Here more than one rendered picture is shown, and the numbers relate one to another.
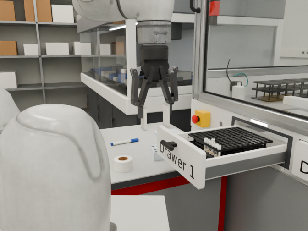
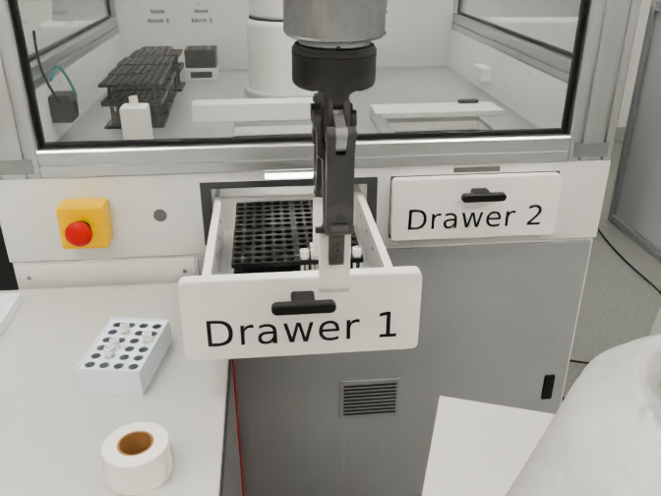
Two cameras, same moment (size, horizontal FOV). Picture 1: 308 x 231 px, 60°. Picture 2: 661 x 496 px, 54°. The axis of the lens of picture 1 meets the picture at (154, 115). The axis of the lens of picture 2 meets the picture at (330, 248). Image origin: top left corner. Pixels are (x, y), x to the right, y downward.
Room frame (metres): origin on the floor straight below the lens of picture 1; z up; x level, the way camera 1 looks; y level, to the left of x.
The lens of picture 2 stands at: (0.56, 0.56, 1.29)
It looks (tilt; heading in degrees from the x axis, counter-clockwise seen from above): 26 degrees down; 287
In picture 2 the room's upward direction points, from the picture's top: straight up
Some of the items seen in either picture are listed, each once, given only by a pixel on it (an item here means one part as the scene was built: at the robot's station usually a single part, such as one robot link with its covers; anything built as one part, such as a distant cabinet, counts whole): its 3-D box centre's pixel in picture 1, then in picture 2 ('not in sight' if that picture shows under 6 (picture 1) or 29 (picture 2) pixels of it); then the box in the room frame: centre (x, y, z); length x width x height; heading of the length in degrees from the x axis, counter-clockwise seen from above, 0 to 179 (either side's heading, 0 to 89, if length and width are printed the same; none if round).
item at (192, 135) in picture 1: (204, 141); (297, 260); (0.84, -0.17, 0.90); 0.18 x 0.02 x 0.01; 23
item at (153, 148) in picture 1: (166, 151); (126, 353); (1.04, -0.05, 0.78); 0.12 x 0.08 x 0.04; 103
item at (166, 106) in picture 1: (166, 114); (327, 228); (0.75, -0.04, 1.01); 0.03 x 0.01 x 0.07; 24
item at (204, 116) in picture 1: (201, 118); (85, 223); (1.22, -0.23, 0.88); 0.07 x 0.05 x 0.07; 23
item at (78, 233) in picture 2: (195, 119); (80, 232); (1.21, -0.19, 0.88); 0.04 x 0.03 x 0.04; 23
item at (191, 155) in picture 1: (177, 152); (302, 313); (0.80, -0.08, 0.87); 0.29 x 0.02 x 0.11; 23
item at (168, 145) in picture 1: (170, 144); (303, 302); (0.79, -0.05, 0.91); 0.07 x 0.04 x 0.01; 23
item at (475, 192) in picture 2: not in sight; (481, 194); (0.62, -0.47, 0.91); 0.07 x 0.04 x 0.01; 23
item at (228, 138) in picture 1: (228, 145); (294, 246); (0.88, -0.26, 0.87); 0.22 x 0.18 x 0.06; 113
